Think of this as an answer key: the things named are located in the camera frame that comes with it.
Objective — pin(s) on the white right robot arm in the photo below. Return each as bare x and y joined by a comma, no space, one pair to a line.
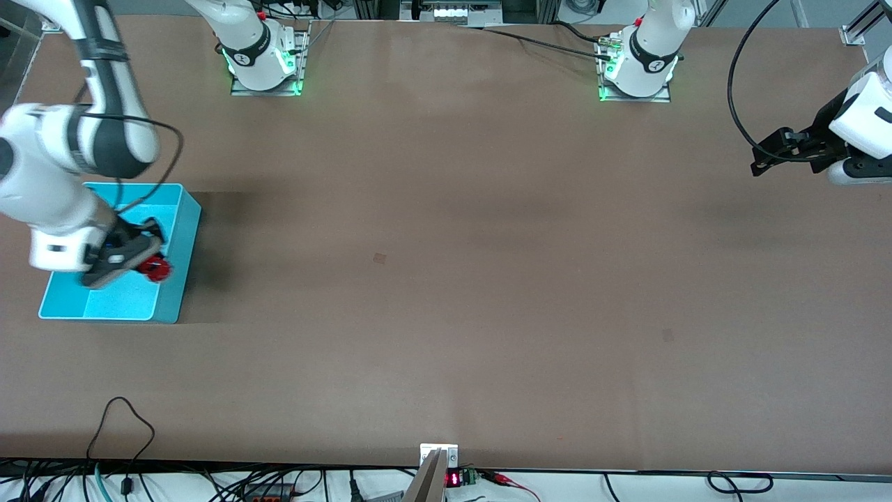
49,139

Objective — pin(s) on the blue plastic box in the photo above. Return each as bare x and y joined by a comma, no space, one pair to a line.
118,300

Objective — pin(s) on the aluminium frame profile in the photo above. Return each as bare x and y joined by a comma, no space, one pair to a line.
860,28

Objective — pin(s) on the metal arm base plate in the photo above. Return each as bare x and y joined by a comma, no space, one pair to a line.
301,70
613,96

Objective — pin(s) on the white lit device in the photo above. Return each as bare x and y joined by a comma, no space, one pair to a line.
451,12

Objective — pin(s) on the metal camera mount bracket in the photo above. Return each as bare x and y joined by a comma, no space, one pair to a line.
433,474

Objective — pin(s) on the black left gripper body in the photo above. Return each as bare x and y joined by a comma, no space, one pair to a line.
821,132

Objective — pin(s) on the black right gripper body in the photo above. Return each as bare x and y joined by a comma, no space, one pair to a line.
124,238

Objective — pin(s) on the red digit display module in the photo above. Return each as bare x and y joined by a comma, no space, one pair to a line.
454,479

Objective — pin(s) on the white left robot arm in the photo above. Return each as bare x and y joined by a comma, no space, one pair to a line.
648,49

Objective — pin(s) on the red beetle toy car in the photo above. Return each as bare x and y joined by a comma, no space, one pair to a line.
155,270

